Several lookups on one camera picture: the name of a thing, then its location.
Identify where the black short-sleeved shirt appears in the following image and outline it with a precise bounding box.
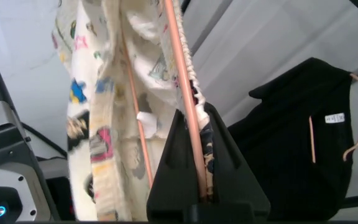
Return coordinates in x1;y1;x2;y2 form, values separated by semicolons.
227;57;356;222

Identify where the pink clothes hanger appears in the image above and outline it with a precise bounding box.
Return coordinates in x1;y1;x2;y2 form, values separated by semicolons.
121;0;209;200
308;73;358;164

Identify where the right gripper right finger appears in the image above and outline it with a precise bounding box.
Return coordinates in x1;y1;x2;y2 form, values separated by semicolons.
194;103;270;222

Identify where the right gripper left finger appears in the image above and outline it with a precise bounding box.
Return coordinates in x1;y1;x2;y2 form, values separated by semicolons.
146;109;203;222

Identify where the cream printed garment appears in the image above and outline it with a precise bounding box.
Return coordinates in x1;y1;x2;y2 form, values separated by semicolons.
50;0;216;222

